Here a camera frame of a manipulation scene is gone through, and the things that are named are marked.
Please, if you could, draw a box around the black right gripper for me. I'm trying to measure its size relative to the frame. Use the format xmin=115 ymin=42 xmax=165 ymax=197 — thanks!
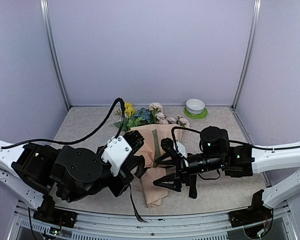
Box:
xmin=153 ymin=152 xmax=226 ymax=193

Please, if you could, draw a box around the green pink wrapping paper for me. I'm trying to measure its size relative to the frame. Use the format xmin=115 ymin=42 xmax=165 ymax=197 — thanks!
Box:
xmin=130 ymin=124 xmax=178 ymax=208

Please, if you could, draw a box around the pink rose stem bunch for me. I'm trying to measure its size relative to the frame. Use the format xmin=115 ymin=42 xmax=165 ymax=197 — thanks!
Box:
xmin=155 ymin=112 xmax=190 ymax=128

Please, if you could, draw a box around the blue fake flower stem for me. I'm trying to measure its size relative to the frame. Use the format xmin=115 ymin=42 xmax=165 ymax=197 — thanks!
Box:
xmin=134 ymin=107 xmax=153 ymax=124

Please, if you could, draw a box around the yellow fake flower stem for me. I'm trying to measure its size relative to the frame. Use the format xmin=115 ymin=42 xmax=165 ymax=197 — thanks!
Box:
xmin=113 ymin=102 xmax=144 ymax=132

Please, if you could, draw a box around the black printed ribbon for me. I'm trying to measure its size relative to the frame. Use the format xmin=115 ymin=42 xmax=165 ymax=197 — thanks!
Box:
xmin=128 ymin=179 xmax=149 ymax=223

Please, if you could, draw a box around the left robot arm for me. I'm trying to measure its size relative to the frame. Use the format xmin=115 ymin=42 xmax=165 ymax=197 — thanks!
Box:
xmin=0 ymin=130 xmax=145 ymax=223

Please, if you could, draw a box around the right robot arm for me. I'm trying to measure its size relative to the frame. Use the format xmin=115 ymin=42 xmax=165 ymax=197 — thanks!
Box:
xmin=153 ymin=126 xmax=300 ymax=222

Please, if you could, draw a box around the green plate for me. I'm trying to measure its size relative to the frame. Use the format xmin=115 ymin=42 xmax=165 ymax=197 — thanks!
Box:
xmin=183 ymin=107 xmax=208 ymax=119

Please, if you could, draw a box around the white ceramic bowl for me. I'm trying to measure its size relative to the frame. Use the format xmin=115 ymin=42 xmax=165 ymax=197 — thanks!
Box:
xmin=185 ymin=98 xmax=206 ymax=115

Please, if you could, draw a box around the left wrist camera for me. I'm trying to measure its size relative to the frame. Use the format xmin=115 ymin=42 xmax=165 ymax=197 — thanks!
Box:
xmin=101 ymin=130 xmax=144 ymax=177

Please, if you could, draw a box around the aluminium front rail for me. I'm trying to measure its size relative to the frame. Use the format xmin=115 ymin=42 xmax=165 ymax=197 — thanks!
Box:
xmin=7 ymin=201 xmax=300 ymax=240

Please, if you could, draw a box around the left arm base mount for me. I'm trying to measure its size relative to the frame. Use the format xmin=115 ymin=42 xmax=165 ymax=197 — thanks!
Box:
xmin=33 ymin=207 xmax=78 ymax=228

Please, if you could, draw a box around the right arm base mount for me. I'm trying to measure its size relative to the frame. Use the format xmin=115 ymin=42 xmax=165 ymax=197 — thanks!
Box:
xmin=228 ymin=205 xmax=273 ymax=228

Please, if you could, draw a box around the aluminium frame post left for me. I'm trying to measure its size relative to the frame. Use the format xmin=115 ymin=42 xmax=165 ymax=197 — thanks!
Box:
xmin=39 ymin=0 xmax=72 ymax=111

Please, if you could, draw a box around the aluminium frame post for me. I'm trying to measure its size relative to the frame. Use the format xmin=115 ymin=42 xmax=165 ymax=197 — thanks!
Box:
xmin=231 ymin=0 xmax=262 ymax=112
xmin=39 ymin=0 xmax=72 ymax=111

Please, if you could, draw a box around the aluminium frame post right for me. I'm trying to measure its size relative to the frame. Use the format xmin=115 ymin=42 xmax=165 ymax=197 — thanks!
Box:
xmin=231 ymin=0 xmax=262 ymax=112

